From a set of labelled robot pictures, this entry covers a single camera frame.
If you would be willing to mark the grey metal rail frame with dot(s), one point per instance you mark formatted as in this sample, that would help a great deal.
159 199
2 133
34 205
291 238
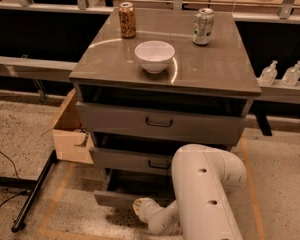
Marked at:
264 11

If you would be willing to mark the gold soda can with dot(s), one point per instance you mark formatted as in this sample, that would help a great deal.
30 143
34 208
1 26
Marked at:
127 19

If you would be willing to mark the grey bottom drawer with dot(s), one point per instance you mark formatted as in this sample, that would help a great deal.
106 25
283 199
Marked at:
121 188

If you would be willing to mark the grey drawer cabinet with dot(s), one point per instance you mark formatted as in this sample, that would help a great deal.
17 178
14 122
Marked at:
219 69

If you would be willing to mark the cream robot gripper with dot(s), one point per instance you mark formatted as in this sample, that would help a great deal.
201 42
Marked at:
146 208

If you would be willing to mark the black metal floor bar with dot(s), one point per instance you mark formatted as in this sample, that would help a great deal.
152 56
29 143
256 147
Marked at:
19 223

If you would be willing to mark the white soda can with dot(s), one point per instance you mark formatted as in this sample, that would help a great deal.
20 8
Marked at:
203 26

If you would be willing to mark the cardboard box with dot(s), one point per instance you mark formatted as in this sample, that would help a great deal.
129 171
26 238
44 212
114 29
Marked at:
71 140

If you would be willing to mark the grey middle drawer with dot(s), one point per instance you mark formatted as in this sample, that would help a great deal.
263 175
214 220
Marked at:
135 154

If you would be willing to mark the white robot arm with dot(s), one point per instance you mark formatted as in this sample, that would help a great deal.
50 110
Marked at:
201 177

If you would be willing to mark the grey top drawer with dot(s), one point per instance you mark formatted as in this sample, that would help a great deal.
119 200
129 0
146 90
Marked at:
161 115

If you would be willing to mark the clear sanitizer pump bottle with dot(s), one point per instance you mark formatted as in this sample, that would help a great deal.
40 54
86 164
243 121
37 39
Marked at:
268 74

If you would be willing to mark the grey drawer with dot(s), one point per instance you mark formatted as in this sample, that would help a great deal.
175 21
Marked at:
135 154
121 188
161 115

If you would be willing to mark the white ceramic bowl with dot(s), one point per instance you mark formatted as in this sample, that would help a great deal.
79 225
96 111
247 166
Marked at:
154 56

